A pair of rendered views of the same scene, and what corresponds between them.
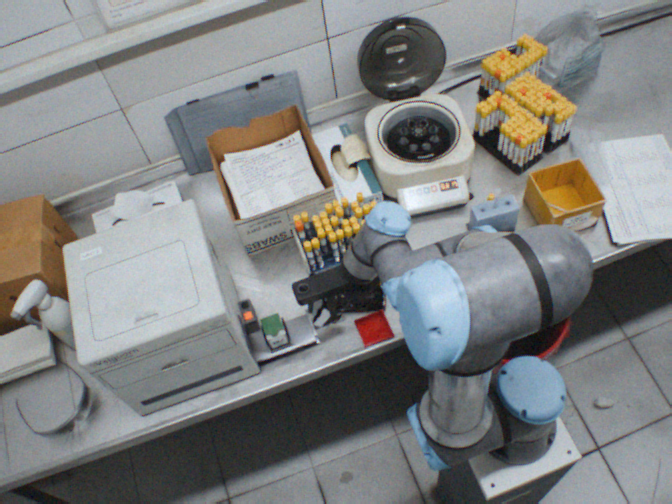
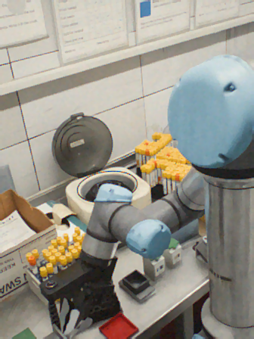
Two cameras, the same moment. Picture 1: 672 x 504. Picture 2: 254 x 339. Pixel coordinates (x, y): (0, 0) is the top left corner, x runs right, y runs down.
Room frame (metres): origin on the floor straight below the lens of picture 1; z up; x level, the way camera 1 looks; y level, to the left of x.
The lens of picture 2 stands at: (-0.04, 0.20, 1.66)
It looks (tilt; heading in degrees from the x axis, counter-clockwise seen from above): 28 degrees down; 333
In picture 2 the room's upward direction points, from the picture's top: 6 degrees counter-clockwise
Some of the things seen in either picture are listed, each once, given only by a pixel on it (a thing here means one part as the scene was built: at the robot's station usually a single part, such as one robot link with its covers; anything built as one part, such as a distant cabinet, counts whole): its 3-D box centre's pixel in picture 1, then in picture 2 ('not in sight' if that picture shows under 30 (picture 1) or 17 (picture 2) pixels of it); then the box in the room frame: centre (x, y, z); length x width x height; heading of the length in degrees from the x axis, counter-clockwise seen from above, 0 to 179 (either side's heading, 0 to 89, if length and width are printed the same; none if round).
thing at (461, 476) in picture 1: (491, 477); not in sight; (0.31, -0.27, 0.44); 0.20 x 0.20 x 0.87; 10
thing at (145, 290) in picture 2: not in sight; (136, 284); (0.68, -0.15, 0.89); 0.09 x 0.05 x 0.04; 10
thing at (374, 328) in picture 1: (374, 328); (118, 328); (0.59, -0.05, 0.88); 0.07 x 0.07 x 0.01; 10
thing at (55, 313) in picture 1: (54, 319); not in sight; (0.71, 0.63, 1.00); 0.09 x 0.08 x 0.24; 10
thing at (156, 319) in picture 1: (170, 309); not in sight; (0.65, 0.36, 1.03); 0.31 x 0.27 x 0.30; 100
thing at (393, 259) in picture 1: (410, 274); (146, 228); (0.54, -0.12, 1.17); 0.11 x 0.11 x 0.08; 9
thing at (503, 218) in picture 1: (493, 219); (181, 227); (0.77, -0.37, 0.92); 0.10 x 0.07 x 0.10; 94
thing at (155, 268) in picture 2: not in sight; (153, 263); (0.70, -0.22, 0.91); 0.05 x 0.04 x 0.07; 10
